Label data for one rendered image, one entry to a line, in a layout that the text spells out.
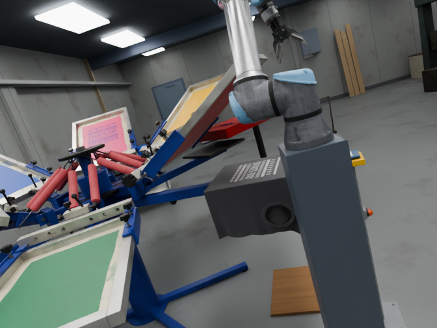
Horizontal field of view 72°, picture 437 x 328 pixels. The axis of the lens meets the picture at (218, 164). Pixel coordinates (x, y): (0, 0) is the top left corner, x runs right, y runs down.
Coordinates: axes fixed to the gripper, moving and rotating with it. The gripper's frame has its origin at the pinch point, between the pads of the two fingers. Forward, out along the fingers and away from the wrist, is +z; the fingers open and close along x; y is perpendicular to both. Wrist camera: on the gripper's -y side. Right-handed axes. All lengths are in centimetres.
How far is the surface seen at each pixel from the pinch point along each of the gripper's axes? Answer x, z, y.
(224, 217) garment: -71, 52, 22
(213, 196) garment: -69, 39, 23
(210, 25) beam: -152, -202, -621
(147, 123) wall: -553, -121, -771
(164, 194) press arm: -108, 27, 3
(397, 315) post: -21, 148, 12
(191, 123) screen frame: -54, 1, 29
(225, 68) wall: -229, -127, -847
